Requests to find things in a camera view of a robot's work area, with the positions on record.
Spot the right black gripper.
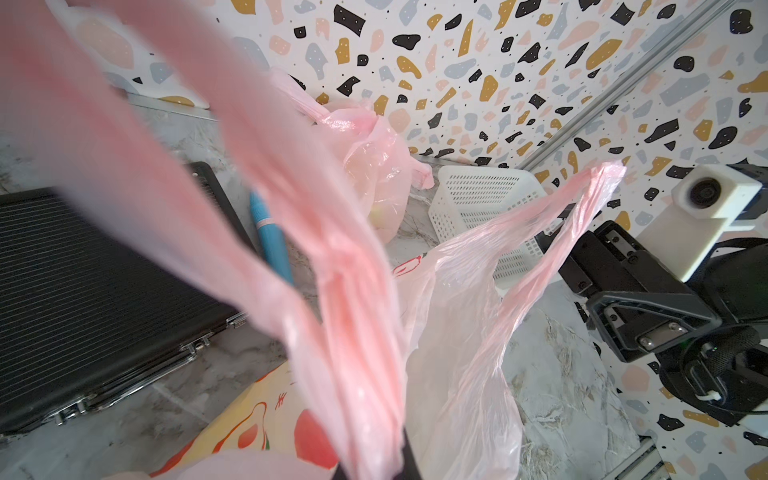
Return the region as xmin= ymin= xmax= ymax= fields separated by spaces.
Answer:
xmin=559 ymin=221 xmax=767 ymax=426

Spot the black flat case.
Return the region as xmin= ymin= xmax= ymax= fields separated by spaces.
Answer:
xmin=1 ymin=188 xmax=245 ymax=436

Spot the white plastic basket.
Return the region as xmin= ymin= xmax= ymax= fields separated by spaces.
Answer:
xmin=428 ymin=166 xmax=546 ymax=293

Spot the pink plastic bag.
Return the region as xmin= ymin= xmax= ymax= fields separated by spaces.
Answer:
xmin=269 ymin=69 xmax=435 ymax=244
xmin=1 ymin=1 xmax=626 ymax=479

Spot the light blue cylinder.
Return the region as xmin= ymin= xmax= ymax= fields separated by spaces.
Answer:
xmin=249 ymin=192 xmax=294 ymax=285

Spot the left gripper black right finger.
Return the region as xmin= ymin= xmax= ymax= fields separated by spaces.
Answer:
xmin=400 ymin=431 xmax=422 ymax=480

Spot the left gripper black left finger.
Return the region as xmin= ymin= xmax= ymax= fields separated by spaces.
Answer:
xmin=332 ymin=463 xmax=348 ymax=480

